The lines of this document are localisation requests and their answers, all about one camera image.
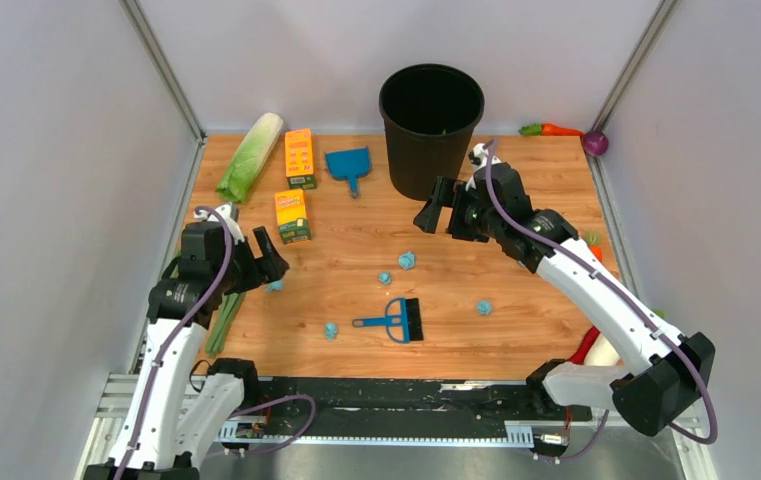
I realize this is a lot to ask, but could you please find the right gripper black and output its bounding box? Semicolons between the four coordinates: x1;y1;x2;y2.
413;176;503;244

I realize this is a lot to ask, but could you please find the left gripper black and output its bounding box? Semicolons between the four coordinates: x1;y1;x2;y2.
212;226;290;296

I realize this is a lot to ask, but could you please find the blue dustpan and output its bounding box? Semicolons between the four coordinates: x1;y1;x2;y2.
325;147;372;199

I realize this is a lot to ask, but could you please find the blue hand brush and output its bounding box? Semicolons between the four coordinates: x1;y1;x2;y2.
351;297;425;344

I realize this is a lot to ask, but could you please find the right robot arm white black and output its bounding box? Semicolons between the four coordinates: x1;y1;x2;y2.
414;163;718;444

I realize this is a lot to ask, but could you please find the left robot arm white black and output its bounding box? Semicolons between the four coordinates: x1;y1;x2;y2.
84;216;289;479

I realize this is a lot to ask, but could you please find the yellow green sponge box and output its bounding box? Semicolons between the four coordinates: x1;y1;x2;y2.
274;189;312;245

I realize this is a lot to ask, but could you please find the green long beans bundle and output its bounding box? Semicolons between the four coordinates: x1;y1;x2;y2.
148;253;245;359

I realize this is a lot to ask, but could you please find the blue paper scrap upper centre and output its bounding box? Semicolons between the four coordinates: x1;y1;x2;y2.
398;251;416;270

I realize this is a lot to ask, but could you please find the blue paper scrap lower left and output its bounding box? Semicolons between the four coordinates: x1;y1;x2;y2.
324;322;339;341

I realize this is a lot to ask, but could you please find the black plastic trash bin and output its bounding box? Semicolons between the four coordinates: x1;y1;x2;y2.
379;63;485;201

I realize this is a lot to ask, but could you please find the orange carton box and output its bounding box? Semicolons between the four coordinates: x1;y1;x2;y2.
284;128;317;190

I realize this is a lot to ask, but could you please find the blue paper scrap right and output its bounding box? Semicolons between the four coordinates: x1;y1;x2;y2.
476;300;493;316

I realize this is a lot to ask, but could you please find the napa cabbage toy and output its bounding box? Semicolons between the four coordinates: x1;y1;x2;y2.
216;112;284;203

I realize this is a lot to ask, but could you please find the carrot toy back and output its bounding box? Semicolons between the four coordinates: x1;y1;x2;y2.
518;123;584;137

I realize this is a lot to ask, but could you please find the carrot toy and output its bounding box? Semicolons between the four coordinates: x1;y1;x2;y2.
583;230;603;262
518;123;584;137

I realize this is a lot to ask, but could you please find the carrot toy right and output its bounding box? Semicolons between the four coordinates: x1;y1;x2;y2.
583;230;603;262

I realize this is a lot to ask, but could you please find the purple onion toy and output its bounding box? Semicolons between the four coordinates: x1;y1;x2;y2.
581;131;610;157

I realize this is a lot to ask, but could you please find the red chili pepper toy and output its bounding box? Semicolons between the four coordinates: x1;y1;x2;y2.
567;326;600;365

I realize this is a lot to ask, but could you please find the white radish toy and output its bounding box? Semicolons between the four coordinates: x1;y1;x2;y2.
583;334;621;366

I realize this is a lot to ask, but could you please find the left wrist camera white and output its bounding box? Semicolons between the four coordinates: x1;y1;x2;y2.
215;202;245;244

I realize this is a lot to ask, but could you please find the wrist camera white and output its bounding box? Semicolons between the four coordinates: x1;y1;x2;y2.
468;143;489;172
215;202;245;244

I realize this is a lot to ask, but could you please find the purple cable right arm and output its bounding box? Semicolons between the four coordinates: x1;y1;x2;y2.
483;139;719;463

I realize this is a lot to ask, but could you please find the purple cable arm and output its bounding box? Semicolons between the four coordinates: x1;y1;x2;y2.
112;205;317;480
483;139;719;463

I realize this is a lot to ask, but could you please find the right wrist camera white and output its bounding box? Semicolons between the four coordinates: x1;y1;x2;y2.
468;143;489;172

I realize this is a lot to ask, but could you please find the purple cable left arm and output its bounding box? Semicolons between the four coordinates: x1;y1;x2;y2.
112;205;317;480

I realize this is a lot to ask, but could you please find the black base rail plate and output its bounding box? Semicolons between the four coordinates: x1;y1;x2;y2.
239;376;592;440

